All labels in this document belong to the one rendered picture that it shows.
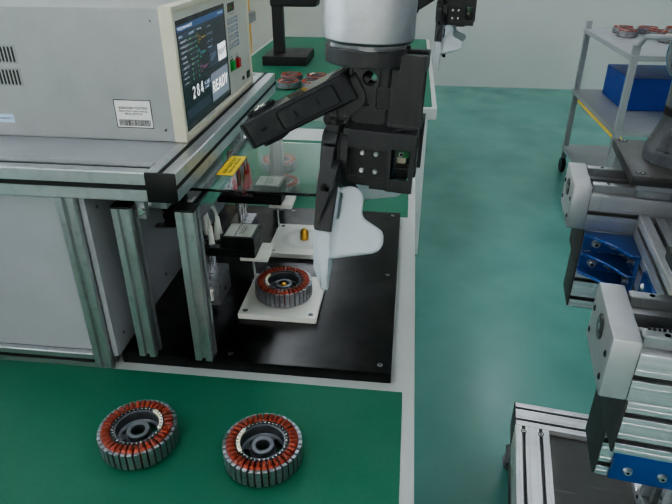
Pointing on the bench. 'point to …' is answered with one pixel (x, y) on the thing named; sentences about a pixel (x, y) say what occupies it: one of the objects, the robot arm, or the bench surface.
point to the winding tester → (108, 67)
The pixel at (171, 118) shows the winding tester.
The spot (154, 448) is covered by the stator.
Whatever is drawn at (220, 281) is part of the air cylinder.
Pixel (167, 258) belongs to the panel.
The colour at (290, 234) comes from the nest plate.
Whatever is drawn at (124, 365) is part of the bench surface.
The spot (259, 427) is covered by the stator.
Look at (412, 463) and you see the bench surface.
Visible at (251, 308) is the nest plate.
